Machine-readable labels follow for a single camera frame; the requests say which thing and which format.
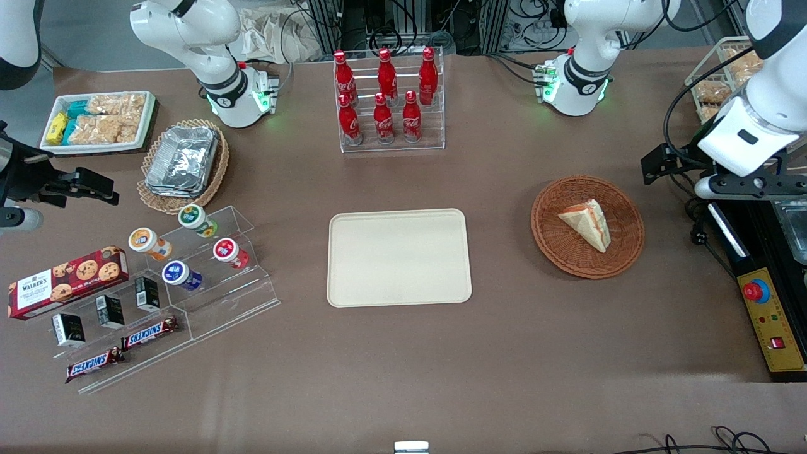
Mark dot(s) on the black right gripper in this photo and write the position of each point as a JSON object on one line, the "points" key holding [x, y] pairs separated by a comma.
{"points": [[25, 173]]}

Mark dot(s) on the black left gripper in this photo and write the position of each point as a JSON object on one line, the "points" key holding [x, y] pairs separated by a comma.
{"points": [[684, 159]]}

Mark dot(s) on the triangle sandwich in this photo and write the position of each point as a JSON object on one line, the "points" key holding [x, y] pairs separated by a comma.
{"points": [[589, 222]]}

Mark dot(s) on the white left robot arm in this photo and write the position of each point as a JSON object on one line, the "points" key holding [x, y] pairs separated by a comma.
{"points": [[586, 31]]}

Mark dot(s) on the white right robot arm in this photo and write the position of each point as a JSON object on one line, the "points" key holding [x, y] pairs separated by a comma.
{"points": [[208, 38]]}

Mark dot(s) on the white rectangular snack tray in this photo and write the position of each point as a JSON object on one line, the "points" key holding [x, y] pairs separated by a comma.
{"points": [[148, 123]]}

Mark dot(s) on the round brown wicker basket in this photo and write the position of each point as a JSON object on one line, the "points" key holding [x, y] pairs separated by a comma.
{"points": [[621, 252]]}

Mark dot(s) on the oval light wicker basket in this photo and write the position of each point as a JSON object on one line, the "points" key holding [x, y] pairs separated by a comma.
{"points": [[217, 173]]}

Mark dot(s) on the cream plastic tray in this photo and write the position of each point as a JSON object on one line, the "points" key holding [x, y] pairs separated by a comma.
{"points": [[399, 258]]}

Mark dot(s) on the rice cracker bag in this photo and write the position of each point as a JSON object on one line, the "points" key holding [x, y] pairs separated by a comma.
{"points": [[116, 104], [101, 129]]}

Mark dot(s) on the teal snack pack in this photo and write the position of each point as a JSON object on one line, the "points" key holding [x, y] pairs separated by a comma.
{"points": [[78, 109], [69, 131]]}

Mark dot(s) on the yellow snack pack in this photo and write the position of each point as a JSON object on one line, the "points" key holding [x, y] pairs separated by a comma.
{"points": [[57, 128]]}

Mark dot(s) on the orange lid yogurt cup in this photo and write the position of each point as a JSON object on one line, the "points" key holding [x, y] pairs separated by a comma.
{"points": [[146, 241]]}

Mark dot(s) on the silver foil container stack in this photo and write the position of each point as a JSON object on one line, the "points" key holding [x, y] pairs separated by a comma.
{"points": [[183, 161]]}

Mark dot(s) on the green lid yogurt cup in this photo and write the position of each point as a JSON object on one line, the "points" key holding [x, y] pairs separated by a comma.
{"points": [[192, 217]]}

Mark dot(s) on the red Walkers cookie box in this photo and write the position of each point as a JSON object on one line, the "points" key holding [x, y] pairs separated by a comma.
{"points": [[63, 284]]}

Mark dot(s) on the small black box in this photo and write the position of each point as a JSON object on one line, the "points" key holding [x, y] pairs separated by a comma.
{"points": [[110, 311], [148, 294], [68, 330]]}

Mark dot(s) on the blue lid yogurt cup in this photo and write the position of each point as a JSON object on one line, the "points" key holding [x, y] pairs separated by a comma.
{"points": [[178, 274]]}

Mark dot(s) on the red lid yogurt cup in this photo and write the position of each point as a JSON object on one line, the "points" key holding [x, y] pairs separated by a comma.
{"points": [[227, 251]]}

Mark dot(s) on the shiny metal container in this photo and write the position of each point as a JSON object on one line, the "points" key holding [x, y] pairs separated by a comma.
{"points": [[793, 230]]}

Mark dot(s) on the Snickers chocolate bar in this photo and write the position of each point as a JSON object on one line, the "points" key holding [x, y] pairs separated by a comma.
{"points": [[94, 364], [150, 333]]}

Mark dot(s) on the clear acrylic stepped snack stand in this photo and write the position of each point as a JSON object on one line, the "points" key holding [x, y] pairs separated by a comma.
{"points": [[170, 353]]}

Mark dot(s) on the clear acrylic stepped cup stand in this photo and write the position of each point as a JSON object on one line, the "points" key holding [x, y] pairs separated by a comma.
{"points": [[243, 296]]}

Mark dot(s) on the yellow emergency stop control box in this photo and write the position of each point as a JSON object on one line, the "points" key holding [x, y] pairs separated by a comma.
{"points": [[778, 328]]}

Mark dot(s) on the clear acrylic bottle rack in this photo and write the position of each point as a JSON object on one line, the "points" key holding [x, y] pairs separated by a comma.
{"points": [[435, 129]]}

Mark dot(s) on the white crumpled plastic bag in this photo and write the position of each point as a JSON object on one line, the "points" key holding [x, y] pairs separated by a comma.
{"points": [[271, 34]]}

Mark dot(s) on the red cola bottle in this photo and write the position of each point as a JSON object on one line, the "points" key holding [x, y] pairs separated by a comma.
{"points": [[343, 79], [428, 79], [386, 75], [411, 120], [383, 121], [350, 123]]}

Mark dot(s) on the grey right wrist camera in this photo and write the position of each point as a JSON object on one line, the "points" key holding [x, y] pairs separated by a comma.
{"points": [[22, 219]]}

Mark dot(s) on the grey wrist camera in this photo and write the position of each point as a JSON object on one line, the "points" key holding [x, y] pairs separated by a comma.
{"points": [[744, 186], [22, 219]]}

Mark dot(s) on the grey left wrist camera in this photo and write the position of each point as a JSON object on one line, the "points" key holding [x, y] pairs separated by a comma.
{"points": [[744, 186]]}

